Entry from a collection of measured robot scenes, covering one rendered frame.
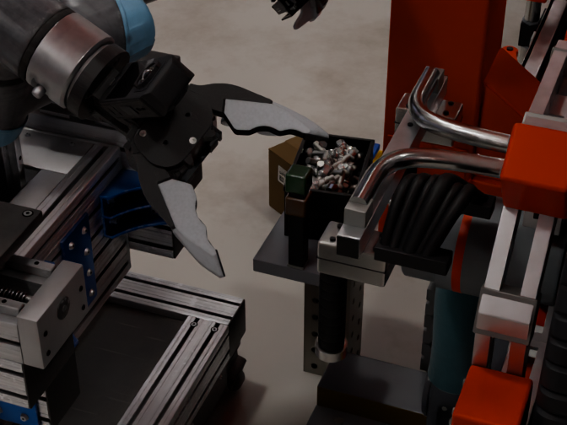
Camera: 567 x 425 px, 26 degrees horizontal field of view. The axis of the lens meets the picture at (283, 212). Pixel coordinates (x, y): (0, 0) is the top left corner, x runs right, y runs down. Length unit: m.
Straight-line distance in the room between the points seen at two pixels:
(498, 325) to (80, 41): 0.61
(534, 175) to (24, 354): 0.78
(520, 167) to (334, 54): 2.57
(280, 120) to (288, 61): 2.81
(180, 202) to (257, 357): 1.75
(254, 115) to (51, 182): 1.04
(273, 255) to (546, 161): 1.04
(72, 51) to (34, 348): 0.76
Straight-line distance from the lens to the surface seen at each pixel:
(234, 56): 3.88
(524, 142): 1.36
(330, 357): 1.64
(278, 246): 2.33
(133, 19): 1.24
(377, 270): 1.52
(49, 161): 2.10
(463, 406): 1.41
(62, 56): 1.05
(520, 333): 1.42
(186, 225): 1.01
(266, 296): 2.91
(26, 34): 1.07
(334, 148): 2.39
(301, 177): 2.15
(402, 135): 1.67
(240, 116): 1.04
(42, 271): 1.80
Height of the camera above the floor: 1.88
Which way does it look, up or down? 36 degrees down
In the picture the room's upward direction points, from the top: straight up
